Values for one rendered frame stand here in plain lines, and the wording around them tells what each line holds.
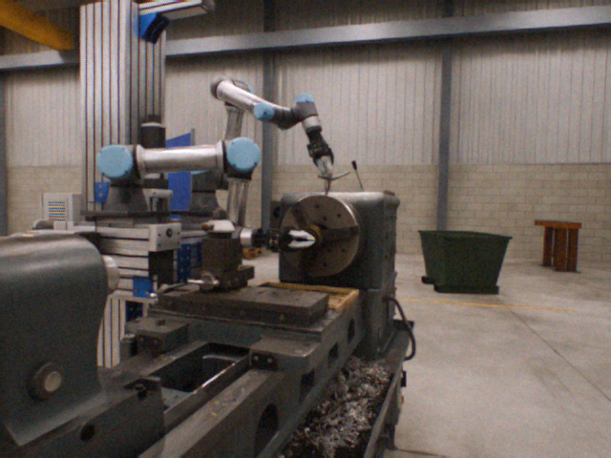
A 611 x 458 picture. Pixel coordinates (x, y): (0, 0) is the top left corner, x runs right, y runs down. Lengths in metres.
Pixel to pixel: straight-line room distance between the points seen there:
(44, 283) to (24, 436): 0.16
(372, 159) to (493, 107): 3.31
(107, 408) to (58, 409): 0.05
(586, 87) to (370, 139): 5.38
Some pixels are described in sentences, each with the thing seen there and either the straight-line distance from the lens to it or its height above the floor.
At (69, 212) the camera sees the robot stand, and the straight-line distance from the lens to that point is 2.03.
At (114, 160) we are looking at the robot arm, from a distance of 1.49.
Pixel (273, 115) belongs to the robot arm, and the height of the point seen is 1.55.
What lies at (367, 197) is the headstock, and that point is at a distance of 1.70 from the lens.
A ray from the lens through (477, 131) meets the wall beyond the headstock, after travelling 12.06.
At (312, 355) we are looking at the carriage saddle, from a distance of 0.87.
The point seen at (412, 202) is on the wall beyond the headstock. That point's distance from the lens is 11.66.
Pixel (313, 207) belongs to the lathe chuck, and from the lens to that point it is 1.58.
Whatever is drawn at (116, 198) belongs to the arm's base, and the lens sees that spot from 1.62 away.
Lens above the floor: 1.19
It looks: 3 degrees down
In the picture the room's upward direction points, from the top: 1 degrees clockwise
